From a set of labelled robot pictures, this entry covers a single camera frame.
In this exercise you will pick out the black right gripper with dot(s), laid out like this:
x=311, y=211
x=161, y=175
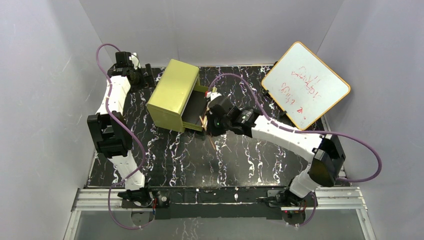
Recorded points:
x=209, y=124

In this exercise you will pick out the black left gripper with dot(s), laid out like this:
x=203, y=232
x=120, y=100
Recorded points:
x=145, y=78

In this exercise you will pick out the gold black makeup pencil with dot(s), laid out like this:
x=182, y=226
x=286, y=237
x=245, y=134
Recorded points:
x=203, y=117

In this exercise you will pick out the olive green drawer box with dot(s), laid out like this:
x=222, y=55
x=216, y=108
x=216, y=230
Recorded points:
x=178, y=101

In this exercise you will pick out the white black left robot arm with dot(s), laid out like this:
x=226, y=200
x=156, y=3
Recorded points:
x=107, y=126

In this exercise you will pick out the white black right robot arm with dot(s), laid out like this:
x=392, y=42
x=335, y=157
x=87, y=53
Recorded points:
x=323, y=151

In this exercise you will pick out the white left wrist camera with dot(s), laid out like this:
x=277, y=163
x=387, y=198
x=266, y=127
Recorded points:
x=135, y=60

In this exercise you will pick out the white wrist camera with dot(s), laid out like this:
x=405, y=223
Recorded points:
x=213, y=97
x=135, y=60

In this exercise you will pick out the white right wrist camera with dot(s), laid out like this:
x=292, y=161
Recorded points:
x=213, y=97

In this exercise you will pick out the white whiteboard orange frame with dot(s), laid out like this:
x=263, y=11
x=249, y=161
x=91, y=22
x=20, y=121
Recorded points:
x=303, y=86

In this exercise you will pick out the aluminium frame rail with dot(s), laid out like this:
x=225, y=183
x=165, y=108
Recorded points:
x=213, y=191

